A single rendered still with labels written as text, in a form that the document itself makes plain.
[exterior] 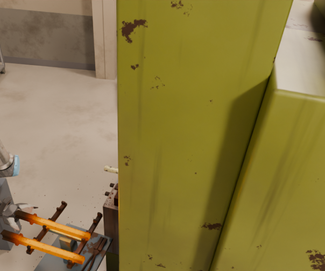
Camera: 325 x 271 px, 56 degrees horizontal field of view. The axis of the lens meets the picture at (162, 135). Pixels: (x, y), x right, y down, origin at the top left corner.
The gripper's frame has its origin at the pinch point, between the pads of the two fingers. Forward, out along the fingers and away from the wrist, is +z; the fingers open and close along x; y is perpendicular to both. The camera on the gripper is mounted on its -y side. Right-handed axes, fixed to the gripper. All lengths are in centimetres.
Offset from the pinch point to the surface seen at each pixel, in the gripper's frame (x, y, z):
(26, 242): 12.9, -0.8, 7.7
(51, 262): 5.0, 26.4, 11.6
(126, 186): -1, -40, 52
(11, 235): 12.9, -1.9, -0.2
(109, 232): -27, 33, 30
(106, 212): -26.7, 13.9, 28.9
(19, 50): -328, 77, -271
